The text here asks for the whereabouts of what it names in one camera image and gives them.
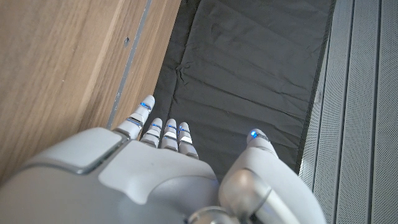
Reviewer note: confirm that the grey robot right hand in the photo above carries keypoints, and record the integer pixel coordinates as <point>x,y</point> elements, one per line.
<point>140,180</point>

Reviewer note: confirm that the grey tape rectangle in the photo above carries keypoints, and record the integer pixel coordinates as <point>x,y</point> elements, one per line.
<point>130,59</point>

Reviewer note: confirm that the black fabric curtain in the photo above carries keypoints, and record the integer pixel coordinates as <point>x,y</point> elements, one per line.
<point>248,62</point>

